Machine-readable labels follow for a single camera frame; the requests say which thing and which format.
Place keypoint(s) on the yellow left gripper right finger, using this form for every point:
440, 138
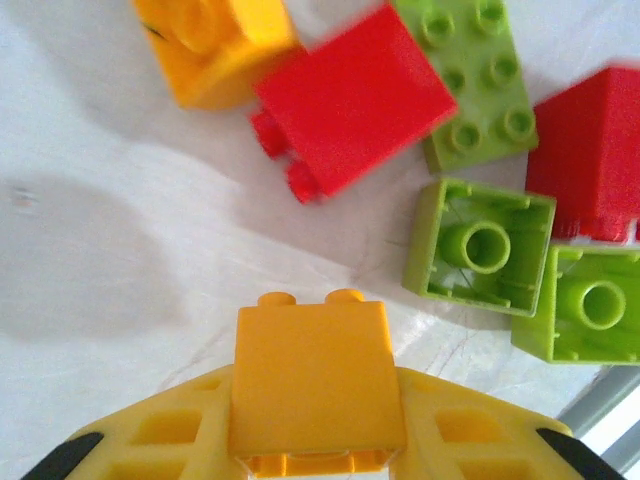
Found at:
425, 400

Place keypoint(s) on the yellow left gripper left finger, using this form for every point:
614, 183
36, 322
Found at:
200, 400

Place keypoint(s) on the yellow lego brick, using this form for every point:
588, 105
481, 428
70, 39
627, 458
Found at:
315, 375
215, 65

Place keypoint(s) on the square green lego brick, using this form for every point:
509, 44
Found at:
485, 245
600, 305

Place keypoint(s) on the red lego brick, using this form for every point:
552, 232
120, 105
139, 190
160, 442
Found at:
350, 100
585, 150

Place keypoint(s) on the flat green lego plate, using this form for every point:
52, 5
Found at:
465, 45

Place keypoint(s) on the aluminium side frame rail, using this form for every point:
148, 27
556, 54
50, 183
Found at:
600, 405

